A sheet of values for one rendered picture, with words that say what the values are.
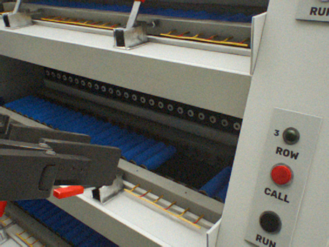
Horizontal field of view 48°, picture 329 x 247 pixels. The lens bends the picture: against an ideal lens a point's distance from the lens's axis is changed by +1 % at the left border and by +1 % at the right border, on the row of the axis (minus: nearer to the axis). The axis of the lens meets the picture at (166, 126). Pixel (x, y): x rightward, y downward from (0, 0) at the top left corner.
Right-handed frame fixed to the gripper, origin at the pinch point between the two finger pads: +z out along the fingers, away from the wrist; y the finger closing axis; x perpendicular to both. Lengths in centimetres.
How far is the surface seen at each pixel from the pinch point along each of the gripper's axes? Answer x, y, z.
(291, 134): -6.2, -11.4, 12.5
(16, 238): 24.9, 35.1, 22.3
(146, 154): 1.8, 12.1, 23.7
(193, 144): -1.3, 8.2, 28.9
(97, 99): -3.4, 32.9, 29.9
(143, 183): 4.7, 7.7, 19.3
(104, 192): 6.9, 10.5, 15.9
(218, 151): -1.6, 3.7, 28.8
